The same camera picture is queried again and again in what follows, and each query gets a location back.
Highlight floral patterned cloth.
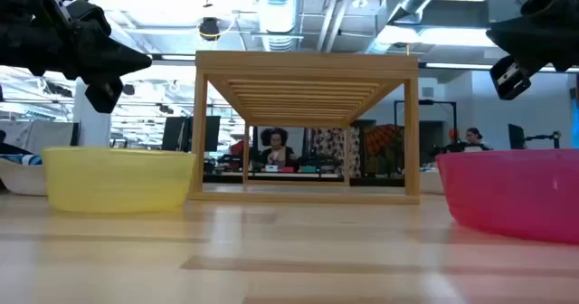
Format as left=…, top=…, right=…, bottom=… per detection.
left=309, top=127, right=363, bottom=178

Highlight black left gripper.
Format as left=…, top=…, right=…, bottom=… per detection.
left=0, top=0, right=153, bottom=114

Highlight black stand frame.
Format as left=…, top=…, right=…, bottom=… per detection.
left=393, top=99, right=459, bottom=160

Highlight yellow plastic bowl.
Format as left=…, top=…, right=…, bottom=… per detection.
left=42, top=147, right=196, bottom=214

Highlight pink plastic bowl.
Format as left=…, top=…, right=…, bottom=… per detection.
left=435, top=148, right=579, bottom=245

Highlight white column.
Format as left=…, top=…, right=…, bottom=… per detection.
left=73, top=78, right=112, bottom=149

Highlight wooden slatted shelf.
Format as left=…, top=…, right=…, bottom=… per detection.
left=188, top=50, right=421, bottom=205

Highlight orange patterned cloth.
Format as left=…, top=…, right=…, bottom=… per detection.
left=363, top=123, right=406, bottom=176

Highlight black overhead camera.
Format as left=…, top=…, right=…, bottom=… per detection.
left=197, top=16, right=222, bottom=43

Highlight blue patterned paper bowl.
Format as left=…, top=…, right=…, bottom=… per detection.
left=0, top=153, right=48, bottom=197

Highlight person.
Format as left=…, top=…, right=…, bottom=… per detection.
left=463, top=127, right=493, bottom=153
left=257, top=127, right=299, bottom=172

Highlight black computer monitor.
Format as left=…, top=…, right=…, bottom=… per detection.
left=187, top=115, right=222, bottom=153
left=507, top=123, right=527, bottom=151
left=161, top=116, right=189, bottom=153

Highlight silver ceiling duct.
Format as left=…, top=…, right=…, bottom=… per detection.
left=365, top=0, right=453, bottom=54
left=251, top=0, right=303, bottom=52

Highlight ceiling light panel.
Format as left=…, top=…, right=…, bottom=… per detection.
left=375, top=24, right=498, bottom=48

